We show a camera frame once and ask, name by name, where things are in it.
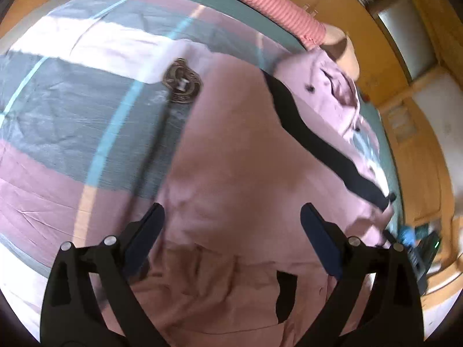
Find wooden bed footboard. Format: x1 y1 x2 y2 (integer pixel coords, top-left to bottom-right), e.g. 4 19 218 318
378 66 462 310

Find large plush doll striped shirt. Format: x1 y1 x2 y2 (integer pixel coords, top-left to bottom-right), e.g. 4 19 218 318
239 0 360 81

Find plaid pink grey bedsheet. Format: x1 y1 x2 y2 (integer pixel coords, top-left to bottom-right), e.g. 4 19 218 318
0 0 390 340

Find wooden wall cabinets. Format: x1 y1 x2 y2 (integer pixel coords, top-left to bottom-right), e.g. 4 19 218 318
292 0 440 106

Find pink jacket with black stripes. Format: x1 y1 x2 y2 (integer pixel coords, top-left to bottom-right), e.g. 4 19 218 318
99 38 399 347

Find green bed mat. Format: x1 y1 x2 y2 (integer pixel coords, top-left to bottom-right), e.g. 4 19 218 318
122 0 404 225

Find blue plush toy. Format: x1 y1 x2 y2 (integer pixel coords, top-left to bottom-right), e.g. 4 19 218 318
397 225 417 248

